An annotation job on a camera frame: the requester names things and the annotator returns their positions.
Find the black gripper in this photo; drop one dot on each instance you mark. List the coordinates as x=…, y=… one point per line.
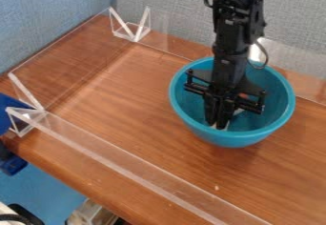
x=219, y=80

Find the clear acrylic left barrier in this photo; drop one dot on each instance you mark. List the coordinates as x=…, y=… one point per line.
x=53, y=72

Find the clear acrylic barrier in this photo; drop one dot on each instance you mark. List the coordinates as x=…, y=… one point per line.
x=53, y=72
x=183, y=194
x=301, y=66

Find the clear acrylic corner bracket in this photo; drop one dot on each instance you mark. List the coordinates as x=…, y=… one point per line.
x=126, y=30

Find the clear acrylic back barrier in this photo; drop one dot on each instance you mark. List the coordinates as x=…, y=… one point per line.
x=301, y=66

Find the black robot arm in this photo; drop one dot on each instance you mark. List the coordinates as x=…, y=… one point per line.
x=237, y=26

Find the white brown toy mushroom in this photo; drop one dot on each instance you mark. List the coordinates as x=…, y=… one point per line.
x=236, y=113

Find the clear acrylic front barrier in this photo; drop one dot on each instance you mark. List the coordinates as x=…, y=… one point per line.
x=183, y=194

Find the clear box under table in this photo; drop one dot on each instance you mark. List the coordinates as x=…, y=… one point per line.
x=90, y=214

